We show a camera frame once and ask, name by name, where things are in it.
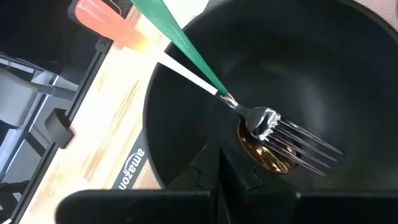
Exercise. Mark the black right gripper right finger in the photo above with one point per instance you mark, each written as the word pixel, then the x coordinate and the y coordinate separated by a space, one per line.
pixel 236 174

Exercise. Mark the grey metal box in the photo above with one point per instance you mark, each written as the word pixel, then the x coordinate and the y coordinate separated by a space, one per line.
pixel 15 96

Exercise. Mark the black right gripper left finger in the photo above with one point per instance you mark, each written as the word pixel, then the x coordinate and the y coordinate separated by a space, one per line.
pixel 206 171

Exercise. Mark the black table frame rail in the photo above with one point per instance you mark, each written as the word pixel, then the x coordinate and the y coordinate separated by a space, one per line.
pixel 87 81

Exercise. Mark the black rail bracket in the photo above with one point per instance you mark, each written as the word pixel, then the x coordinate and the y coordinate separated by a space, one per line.
pixel 59 129

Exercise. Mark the black round bowl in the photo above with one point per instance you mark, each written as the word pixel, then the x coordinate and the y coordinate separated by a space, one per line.
pixel 311 62

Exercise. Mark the orange plastic utensil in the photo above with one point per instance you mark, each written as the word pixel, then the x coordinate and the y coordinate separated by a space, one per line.
pixel 105 21

